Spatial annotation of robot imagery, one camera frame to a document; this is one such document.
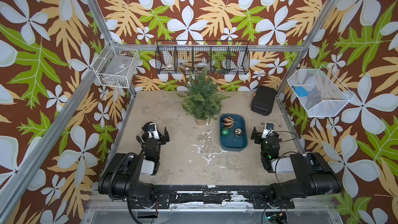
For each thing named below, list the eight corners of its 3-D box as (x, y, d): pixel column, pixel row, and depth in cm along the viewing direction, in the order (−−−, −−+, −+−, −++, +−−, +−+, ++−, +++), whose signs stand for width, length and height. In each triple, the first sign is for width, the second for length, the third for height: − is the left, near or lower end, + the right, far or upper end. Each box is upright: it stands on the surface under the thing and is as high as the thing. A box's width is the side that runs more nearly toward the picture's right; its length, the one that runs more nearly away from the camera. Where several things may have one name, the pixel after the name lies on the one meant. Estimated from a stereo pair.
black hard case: (248, 111, 112) (250, 105, 106) (255, 90, 126) (257, 84, 120) (268, 118, 108) (272, 112, 102) (273, 95, 122) (276, 89, 116)
